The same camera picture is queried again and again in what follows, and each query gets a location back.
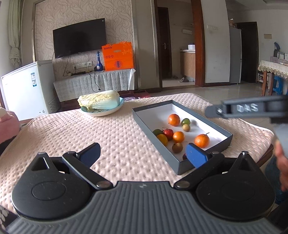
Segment blue glass bottle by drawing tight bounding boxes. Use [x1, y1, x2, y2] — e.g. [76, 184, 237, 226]
[94, 52, 104, 72]

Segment grey refrigerator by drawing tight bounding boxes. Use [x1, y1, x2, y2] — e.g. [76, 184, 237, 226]
[229, 27, 242, 84]

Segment side table with lace cloth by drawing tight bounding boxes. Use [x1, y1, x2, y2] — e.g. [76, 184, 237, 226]
[258, 60, 287, 96]

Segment white blue plate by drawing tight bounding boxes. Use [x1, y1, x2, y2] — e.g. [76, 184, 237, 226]
[80, 97, 125, 117]

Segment white chest freezer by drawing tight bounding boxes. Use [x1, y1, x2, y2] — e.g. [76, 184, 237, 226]
[1, 60, 60, 121]

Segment brown kiwi fruit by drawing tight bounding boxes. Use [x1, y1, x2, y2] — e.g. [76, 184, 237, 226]
[172, 142, 183, 154]

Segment yellow orange fruit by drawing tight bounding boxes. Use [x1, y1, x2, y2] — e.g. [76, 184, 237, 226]
[156, 134, 168, 146]

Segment green lime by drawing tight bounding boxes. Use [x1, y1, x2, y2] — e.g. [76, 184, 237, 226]
[181, 118, 191, 125]

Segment red apple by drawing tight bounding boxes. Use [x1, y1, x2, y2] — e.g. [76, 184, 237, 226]
[163, 128, 174, 141]

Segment grey cardboard box tray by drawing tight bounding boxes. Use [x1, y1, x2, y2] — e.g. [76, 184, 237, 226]
[132, 100, 233, 175]

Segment orange gift bag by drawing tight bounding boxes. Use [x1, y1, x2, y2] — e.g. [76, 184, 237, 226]
[102, 41, 134, 71]

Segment tangerine with stem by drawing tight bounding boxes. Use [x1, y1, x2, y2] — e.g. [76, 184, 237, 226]
[168, 114, 180, 126]

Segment small brown fruit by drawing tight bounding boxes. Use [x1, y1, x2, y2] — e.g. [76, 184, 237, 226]
[182, 124, 191, 132]

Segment black television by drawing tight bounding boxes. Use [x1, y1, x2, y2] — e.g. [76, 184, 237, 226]
[53, 18, 107, 59]

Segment cabinet with lace cloth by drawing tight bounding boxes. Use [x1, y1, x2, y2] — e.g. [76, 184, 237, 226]
[54, 69, 136, 102]

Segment napa cabbage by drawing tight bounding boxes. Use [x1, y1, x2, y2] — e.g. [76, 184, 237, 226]
[78, 90, 120, 111]

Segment person right hand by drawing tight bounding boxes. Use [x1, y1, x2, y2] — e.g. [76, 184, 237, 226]
[274, 140, 288, 191]

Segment pink plush toy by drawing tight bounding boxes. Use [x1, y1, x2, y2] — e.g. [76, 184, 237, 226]
[0, 107, 20, 143]

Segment black power cable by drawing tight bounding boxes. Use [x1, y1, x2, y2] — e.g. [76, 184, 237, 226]
[62, 55, 102, 93]

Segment tied curtain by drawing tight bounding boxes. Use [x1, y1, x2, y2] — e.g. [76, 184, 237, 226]
[8, 0, 21, 69]

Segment pink quilted table cover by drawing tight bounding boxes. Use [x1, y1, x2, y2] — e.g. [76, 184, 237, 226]
[0, 92, 275, 214]

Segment small orange fruit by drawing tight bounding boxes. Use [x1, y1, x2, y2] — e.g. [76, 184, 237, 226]
[173, 131, 185, 143]

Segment green fruit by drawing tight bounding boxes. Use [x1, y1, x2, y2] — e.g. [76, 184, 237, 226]
[153, 129, 163, 136]

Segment wooden kitchen cabinet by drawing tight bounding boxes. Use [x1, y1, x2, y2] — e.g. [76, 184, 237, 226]
[180, 50, 196, 79]

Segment large orange with stem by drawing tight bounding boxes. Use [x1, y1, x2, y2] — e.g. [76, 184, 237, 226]
[194, 133, 210, 149]

